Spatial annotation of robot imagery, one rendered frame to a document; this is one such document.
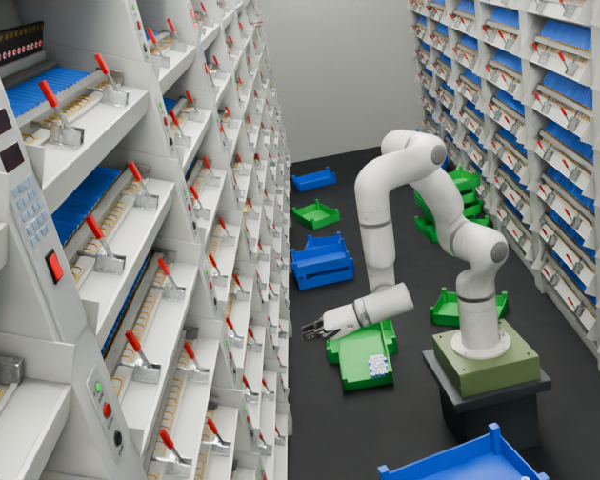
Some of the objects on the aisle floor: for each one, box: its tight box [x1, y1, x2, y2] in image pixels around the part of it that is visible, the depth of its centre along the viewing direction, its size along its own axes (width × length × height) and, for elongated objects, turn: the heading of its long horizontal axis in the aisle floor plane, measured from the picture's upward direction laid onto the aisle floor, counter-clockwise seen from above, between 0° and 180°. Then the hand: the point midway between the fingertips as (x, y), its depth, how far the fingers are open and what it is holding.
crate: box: [336, 322, 394, 391], centre depth 276 cm, size 30×20×8 cm
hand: (310, 332), depth 197 cm, fingers open, 3 cm apart
